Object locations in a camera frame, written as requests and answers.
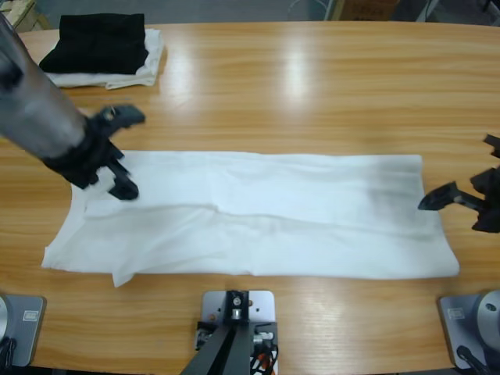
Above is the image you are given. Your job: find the white mount plate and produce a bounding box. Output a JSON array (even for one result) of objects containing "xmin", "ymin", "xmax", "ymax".
[{"xmin": 200, "ymin": 289, "xmax": 279, "ymax": 375}]

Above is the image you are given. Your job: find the orange clamp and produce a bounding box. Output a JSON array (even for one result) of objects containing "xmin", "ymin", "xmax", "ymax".
[{"xmin": 249, "ymin": 345, "xmax": 279, "ymax": 375}]

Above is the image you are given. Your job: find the brown cardboard box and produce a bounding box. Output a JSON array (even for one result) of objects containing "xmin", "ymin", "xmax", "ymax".
[{"xmin": 342, "ymin": 0, "xmax": 396, "ymax": 21}]

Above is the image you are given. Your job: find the folded white garment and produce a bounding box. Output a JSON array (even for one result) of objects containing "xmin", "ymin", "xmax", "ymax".
[{"xmin": 38, "ymin": 27, "xmax": 165, "ymax": 91}]

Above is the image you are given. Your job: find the folded black garment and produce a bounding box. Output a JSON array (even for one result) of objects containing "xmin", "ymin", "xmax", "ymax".
[{"xmin": 37, "ymin": 12, "xmax": 150, "ymax": 76}]

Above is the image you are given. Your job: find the dark camera post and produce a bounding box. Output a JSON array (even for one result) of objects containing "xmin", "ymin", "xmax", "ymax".
[{"xmin": 182, "ymin": 289, "xmax": 252, "ymax": 375}]

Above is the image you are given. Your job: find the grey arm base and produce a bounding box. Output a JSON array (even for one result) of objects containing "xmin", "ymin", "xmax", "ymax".
[
  {"xmin": 0, "ymin": 295, "xmax": 47, "ymax": 368},
  {"xmin": 436, "ymin": 288, "xmax": 500, "ymax": 370}
]

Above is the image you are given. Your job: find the white t-shirt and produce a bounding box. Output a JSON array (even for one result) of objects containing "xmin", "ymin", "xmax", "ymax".
[{"xmin": 41, "ymin": 149, "xmax": 461, "ymax": 289}]

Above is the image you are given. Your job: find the black base cable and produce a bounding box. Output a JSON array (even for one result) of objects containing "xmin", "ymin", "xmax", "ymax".
[
  {"xmin": 0, "ymin": 336, "xmax": 19, "ymax": 368},
  {"xmin": 455, "ymin": 345, "xmax": 491, "ymax": 375}
]

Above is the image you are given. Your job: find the white wire frame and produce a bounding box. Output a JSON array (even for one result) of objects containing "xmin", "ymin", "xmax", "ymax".
[{"xmin": 287, "ymin": 0, "xmax": 338, "ymax": 21}]

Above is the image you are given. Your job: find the silver angle bracket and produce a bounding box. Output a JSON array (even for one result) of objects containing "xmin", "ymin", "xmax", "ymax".
[
  {"xmin": 195, "ymin": 327, "xmax": 214, "ymax": 351},
  {"xmin": 252, "ymin": 327, "xmax": 277, "ymax": 348}
]

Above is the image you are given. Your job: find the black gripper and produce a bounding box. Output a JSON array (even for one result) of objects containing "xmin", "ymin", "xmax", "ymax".
[
  {"xmin": 417, "ymin": 166, "xmax": 500, "ymax": 234},
  {"xmin": 42, "ymin": 116, "xmax": 141, "ymax": 201}
]

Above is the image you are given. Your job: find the light wooden pallet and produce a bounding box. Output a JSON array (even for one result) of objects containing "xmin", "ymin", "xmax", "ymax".
[{"xmin": 0, "ymin": 0, "xmax": 52, "ymax": 36}]

